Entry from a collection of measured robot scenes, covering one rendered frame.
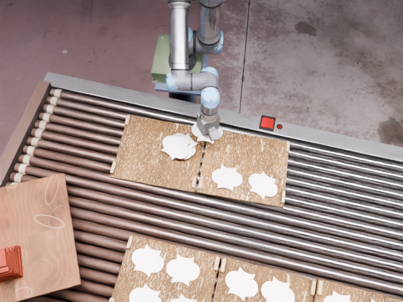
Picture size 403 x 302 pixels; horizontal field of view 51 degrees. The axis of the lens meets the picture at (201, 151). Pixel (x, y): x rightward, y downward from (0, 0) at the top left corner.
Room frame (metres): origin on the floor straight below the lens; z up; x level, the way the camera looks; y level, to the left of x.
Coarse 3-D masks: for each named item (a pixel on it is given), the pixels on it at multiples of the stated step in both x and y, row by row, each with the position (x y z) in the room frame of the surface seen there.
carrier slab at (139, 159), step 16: (128, 128) 1.02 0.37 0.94; (144, 128) 1.03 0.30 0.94; (160, 128) 1.04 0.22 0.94; (176, 128) 1.04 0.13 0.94; (128, 144) 0.93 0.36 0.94; (144, 144) 0.94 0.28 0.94; (160, 144) 0.95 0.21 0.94; (128, 160) 0.85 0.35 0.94; (144, 160) 0.85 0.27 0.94; (160, 160) 0.86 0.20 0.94; (176, 160) 0.87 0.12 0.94; (192, 160) 0.87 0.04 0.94; (112, 176) 0.76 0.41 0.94; (128, 176) 0.76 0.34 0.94; (144, 176) 0.77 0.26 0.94; (160, 176) 0.78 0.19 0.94; (176, 176) 0.78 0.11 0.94; (192, 176) 0.79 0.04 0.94
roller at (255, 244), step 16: (96, 208) 0.60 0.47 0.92; (112, 208) 0.61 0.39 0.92; (160, 224) 0.55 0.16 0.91; (176, 224) 0.55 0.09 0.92; (224, 240) 0.50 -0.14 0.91; (240, 240) 0.50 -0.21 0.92; (256, 240) 0.51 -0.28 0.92; (288, 256) 0.45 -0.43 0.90; (304, 256) 0.45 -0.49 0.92; (320, 256) 0.46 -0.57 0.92; (368, 272) 0.40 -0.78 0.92; (384, 272) 0.41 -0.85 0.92
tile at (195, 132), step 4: (196, 124) 1.00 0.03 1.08; (192, 128) 0.97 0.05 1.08; (196, 128) 0.97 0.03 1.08; (220, 128) 0.98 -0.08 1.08; (192, 132) 0.95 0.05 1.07; (196, 132) 0.95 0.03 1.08; (200, 132) 0.95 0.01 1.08; (220, 132) 0.96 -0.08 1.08; (196, 136) 0.93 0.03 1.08; (200, 136) 0.93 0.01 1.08; (204, 136) 0.94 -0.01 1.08; (208, 136) 0.94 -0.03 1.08; (220, 136) 0.94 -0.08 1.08; (200, 140) 0.91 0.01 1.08; (204, 140) 0.91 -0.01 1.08; (208, 140) 0.91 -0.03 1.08; (212, 144) 0.90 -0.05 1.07
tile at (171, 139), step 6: (168, 138) 0.96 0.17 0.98; (174, 138) 0.96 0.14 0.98; (180, 138) 0.96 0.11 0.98; (168, 144) 0.93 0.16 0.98; (174, 144) 0.93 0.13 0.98; (180, 144) 0.93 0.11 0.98; (186, 144) 0.93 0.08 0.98; (162, 150) 0.89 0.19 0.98; (168, 150) 0.89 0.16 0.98; (174, 150) 0.90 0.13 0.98; (180, 150) 0.90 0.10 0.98; (186, 150) 0.90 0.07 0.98; (174, 156) 0.86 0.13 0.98; (180, 156) 0.87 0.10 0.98; (186, 156) 0.87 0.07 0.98
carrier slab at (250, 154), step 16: (208, 144) 0.97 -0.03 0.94; (224, 144) 0.97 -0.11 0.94; (240, 144) 0.98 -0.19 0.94; (256, 144) 0.99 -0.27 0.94; (272, 144) 0.99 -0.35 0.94; (208, 160) 0.88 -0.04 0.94; (224, 160) 0.89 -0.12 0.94; (240, 160) 0.89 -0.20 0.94; (256, 160) 0.90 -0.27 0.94; (272, 160) 0.91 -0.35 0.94; (208, 176) 0.80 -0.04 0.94; (272, 176) 0.82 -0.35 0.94; (208, 192) 0.71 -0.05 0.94; (224, 192) 0.72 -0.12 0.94; (240, 192) 0.73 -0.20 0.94
